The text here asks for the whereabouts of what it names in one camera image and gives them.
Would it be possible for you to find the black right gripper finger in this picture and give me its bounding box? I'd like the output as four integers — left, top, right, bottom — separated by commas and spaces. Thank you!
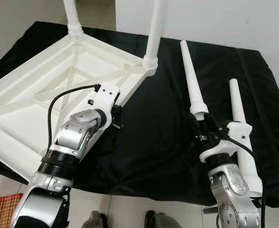
191, 113, 202, 139
204, 113, 221, 135

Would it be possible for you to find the white plastic table leg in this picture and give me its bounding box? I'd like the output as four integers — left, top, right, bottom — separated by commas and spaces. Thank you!
229, 78, 264, 199
63, 0, 84, 36
180, 40, 210, 122
143, 0, 164, 67

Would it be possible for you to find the white plastic children table top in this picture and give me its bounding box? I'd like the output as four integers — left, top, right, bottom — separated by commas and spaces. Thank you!
0, 31, 159, 183

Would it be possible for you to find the black table cloth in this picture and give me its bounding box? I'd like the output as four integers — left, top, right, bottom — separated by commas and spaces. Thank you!
0, 20, 279, 207

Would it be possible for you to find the grey right robot foot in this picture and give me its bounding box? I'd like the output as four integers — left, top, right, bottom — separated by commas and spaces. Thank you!
144, 210, 180, 228

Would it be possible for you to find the grey robot foot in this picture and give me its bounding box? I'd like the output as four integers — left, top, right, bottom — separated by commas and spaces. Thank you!
81, 210, 106, 228
144, 210, 180, 228

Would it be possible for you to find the grey left robot foot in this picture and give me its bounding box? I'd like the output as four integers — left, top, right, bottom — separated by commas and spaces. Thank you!
81, 210, 106, 228

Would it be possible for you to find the red woven mat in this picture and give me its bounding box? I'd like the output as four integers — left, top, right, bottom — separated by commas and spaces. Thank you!
0, 193, 23, 228

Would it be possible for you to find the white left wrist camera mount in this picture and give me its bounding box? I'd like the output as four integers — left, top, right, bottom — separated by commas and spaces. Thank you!
87, 83, 121, 131

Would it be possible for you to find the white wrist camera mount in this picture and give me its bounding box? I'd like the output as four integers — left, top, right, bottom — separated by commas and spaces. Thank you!
200, 121, 252, 164
87, 83, 121, 131

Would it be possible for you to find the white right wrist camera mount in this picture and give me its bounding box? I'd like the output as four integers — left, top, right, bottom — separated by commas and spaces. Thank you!
200, 121, 252, 164

